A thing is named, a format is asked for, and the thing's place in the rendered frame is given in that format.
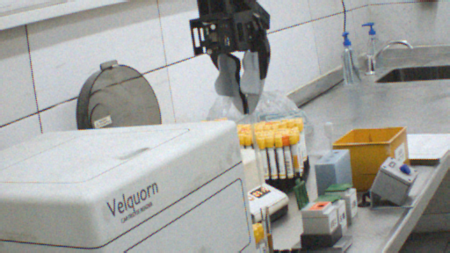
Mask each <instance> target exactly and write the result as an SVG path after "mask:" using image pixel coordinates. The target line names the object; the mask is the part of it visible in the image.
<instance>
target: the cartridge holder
mask: <svg viewBox="0 0 450 253"><path fill-rule="evenodd" d="M341 226H342V224H338V225H337V227H336V228H335V229H334V230H333V231H332V232H331V233H330V234H323V235H322V234H305V235H304V234H303V232H302V234H301V239H300V240H299V241H298V242H297V243H296V244H295V245H294V246H293V247H292V248H291V249H300V250H301V253H344V252H345V251H346V250H347V248H348V247H349V246H350V245H351V244H352V241H353V238H352V235H348V236H345V235H343V234H342V228H341Z"/></svg>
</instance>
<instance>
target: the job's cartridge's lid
mask: <svg viewBox="0 0 450 253"><path fill-rule="evenodd" d="M306 187H307V186H306V184H305V181H301V180H300V179H297V180H295V187H294V195H295V198H296V201H297V206H298V210H302V208H305V207H306V206H307V205H308V203H309V197H308V193H307V190H306Z"/></svg>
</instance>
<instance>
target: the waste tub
mask: <svg viewBox="0 0 450 253"><path fill-rule="evenodd" d="M340 149H350V161H351V167H352V184H353V189H356V192H367V191H368V189H370V188H372V185H373V182H374V180H375V179H376V177H377V173H378V171H379V170H380V168H381V166H382V165H383V164H384V163H385V161H386V160H387V159H388V158H389V157H391V158H395V159H396V160H397V161H398V162H400V163H403V164H407V165H408V166H409V167H410V160H409V147H408V141H407V127H406V126H393V127H377V128H360V129H352V130H351V131H350V132H348V133H346V134H344V135H343V136H342V137H341V138H339V139H338V140H336V141H334V142H332V150H340Z"/></svg>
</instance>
